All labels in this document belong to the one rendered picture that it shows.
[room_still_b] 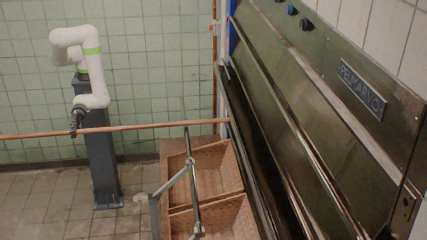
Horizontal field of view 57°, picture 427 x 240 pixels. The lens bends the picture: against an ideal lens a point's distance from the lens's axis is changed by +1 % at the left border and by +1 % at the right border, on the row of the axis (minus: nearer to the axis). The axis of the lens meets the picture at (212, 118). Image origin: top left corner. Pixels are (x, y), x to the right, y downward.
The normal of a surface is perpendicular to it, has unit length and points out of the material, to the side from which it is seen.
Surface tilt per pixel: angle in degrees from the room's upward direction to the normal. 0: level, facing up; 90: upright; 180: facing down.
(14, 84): 90
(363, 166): 70
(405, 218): 90
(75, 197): 0
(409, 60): 90
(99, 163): 90
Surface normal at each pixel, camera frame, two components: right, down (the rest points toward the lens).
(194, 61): 0.13, 0.51
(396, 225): -0.99, 0.07
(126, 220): 0.00, -0.86
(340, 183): -0.93, -0.23
